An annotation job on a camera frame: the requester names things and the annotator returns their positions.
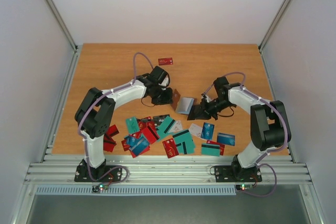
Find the blue card lower pile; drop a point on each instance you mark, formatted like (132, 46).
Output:
(138, 146)

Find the red card bottom right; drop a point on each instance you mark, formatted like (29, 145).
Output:
(221, 146)

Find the red card black stripe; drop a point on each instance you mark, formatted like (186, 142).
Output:
(150, 134)
(108, 143)

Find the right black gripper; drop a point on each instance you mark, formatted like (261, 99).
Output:
(206, 107)

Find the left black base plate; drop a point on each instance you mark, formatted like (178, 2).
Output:
(84, 172)

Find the red card black stripe centre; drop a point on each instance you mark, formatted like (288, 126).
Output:
(150, 134)

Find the teal card bottom right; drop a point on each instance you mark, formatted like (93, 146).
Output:
(210, 150)

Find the slotted grey cable duct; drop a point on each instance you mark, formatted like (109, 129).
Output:
(138, 190)

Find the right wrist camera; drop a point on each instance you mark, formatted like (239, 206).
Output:
(206, 97)

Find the teal card black stripe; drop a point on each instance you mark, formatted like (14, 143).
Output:
(186, 147)
(165, 126)
(182, 136)

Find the red vip card bottom centre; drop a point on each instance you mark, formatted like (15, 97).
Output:
(170, 148)

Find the blue card far right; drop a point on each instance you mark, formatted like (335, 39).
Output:
(226, 139)

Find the teal card upper left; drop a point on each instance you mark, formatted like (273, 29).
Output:
(132, 125)

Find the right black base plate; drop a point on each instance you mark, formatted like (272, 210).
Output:
(226, 174)

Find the red card upper left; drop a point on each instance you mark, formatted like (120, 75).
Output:
(112, 131)

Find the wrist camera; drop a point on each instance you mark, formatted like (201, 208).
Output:
(165, 82)
(206, 97)

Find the teal card black stripe right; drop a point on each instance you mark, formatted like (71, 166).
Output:
(182, 136)

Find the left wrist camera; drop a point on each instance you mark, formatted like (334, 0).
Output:
(165, 82)

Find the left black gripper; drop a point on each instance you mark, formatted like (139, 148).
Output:
(168, 99)

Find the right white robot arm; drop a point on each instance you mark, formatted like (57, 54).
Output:
(269, 127)

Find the teal card black stripe centre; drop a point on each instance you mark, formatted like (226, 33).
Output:
(165, 126)

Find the white card right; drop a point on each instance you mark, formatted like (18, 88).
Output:
(195, 130)

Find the lone red card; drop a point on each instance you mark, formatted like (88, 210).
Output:
(165, 61)

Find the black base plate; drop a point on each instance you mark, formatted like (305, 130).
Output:
(84, 172)
(226, 174)

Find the red card black stripe left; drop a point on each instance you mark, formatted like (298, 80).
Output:
(108, 143)

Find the black vip card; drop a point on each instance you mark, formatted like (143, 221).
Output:
(159, 119)

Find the white card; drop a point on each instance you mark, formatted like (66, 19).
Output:
(177, 126)
(195, 130)

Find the white card centre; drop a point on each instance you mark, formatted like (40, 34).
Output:
(177, 126)

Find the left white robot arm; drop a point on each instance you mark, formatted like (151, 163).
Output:
(96, 110)

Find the brown leather card holder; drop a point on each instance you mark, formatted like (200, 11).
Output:
(182, 105)

